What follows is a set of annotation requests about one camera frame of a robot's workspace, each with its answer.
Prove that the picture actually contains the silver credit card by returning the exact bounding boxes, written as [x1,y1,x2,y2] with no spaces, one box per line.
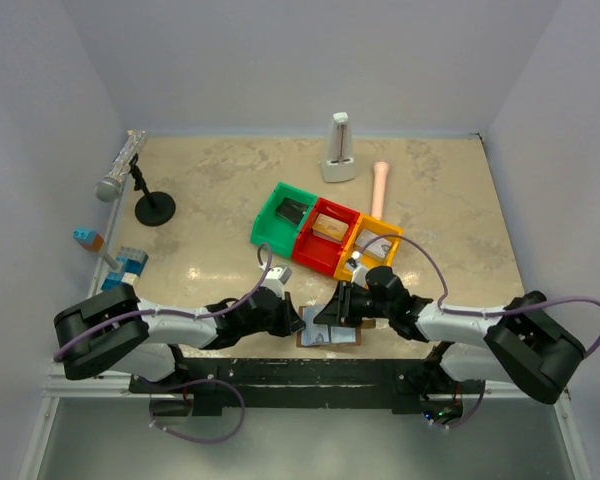
[300,305,330,347]

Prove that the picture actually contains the brown leather card holder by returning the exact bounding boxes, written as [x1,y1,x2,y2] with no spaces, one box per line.
[296,319,376,348]

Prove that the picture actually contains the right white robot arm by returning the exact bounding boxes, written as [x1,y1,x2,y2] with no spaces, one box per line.
[314,266,586,404]

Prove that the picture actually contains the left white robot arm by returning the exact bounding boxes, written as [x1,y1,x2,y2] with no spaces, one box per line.
[53,284,305,382]

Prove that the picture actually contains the cards in yellow bin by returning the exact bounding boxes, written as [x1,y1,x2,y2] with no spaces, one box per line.
[355,230,392,262]

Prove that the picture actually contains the cards in red bin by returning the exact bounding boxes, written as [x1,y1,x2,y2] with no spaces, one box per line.
[311,213,349,243]

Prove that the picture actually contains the yellow plastic bin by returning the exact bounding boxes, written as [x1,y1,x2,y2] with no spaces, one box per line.
[334,214,404,281]

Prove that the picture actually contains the red plastic bin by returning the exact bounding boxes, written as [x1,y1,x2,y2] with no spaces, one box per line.
[292,197,360,276]

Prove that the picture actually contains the green plastic bin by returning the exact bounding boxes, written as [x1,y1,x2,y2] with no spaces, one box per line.
[250,182,318,259]

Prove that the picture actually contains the black item in green bin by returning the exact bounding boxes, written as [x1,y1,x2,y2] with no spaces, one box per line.
[275,197,308,225]

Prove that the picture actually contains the pink toy microphone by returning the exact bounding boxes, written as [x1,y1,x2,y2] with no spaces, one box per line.
[371,161,390,220]

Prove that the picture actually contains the white metronome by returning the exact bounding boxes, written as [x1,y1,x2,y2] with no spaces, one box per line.
[321,112,356,183]

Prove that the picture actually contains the blue toy brick stack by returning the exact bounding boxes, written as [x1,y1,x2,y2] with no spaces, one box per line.
[100,246,149,291]

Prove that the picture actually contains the black microphone stand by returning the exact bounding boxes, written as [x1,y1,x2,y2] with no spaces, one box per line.
[130,154,176,227]

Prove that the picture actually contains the blue orange toy block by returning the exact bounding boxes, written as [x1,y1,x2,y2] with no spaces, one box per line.
[73,228,104,252]

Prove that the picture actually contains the silver glitter microphone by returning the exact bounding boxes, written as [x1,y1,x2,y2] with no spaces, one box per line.
[94,130,148,203]

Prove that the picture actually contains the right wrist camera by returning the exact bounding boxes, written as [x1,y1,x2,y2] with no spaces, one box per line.
[346,251,369,288]

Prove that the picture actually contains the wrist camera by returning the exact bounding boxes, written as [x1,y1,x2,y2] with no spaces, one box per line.
[346,251,369,288]
[262,265,292,299]

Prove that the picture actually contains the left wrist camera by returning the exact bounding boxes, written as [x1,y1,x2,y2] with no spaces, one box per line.
[262,265,292,299]

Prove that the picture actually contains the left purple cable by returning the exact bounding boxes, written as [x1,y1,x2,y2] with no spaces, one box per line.
[53,243,274,362]

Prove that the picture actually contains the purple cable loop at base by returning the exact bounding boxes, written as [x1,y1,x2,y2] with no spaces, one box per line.
[148,378,247,444]

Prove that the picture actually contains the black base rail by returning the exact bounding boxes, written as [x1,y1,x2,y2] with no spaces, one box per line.
[129,358,483,416]

